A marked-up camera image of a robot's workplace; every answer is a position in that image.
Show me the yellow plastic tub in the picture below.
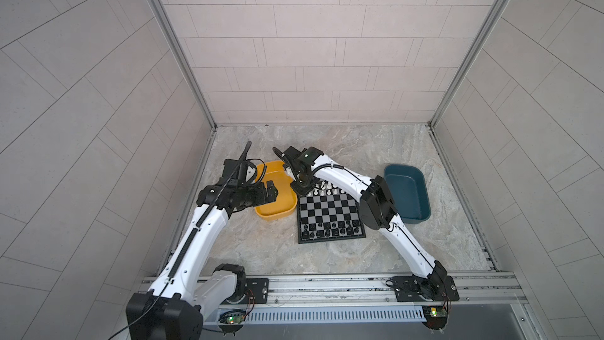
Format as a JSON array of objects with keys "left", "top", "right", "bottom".
[{"left": 255, "top": 161, "right": 298, "bottom": 221}]

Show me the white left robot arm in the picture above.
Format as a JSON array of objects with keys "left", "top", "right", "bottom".
[{"left": 125, "top": 143, "right": 278, "bottom": 339}]

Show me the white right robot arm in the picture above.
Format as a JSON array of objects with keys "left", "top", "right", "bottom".
[{"left": 272, "top": 146, "right": 459, "bottom": 303}]

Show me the green circuit board left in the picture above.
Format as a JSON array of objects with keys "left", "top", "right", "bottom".
[{"left": 218, "top": 309, "right": 247, "bottom": 326}]

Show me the green circuit board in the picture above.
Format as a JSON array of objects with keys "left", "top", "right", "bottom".
[
  {"left": 218, "top": 309, "right": 247, "bottom": 326},
  {"left": 422, "top": 306, "right": 448, "bottom": 331}
]

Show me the green circuit board right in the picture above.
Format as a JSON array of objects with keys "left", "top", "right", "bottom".
[{"left": 422, "top": 306, "right": 448, "bottom": 331}]

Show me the black white chessboard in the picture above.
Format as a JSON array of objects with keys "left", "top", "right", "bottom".
[{"left": 297, "top": 180, "right": 366, "bottom": 244}]

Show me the teal plastic tub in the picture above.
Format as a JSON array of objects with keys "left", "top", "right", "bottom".
[{"left": 384, "top": 165, "right": 432, "bottom": 224}]

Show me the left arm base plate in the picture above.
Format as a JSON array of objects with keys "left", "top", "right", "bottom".
[{"left": 222, "top": 278, "right": 270, "bottom": 305}]

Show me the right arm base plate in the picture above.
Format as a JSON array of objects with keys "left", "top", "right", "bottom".
[{"left": 385, "top": 275, "right": 459, "bottom": 302}]

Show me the aluminium rail frame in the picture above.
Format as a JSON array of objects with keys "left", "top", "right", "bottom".
[{"left": 110, "top": 271, "right": 544, "bottom": 340}]

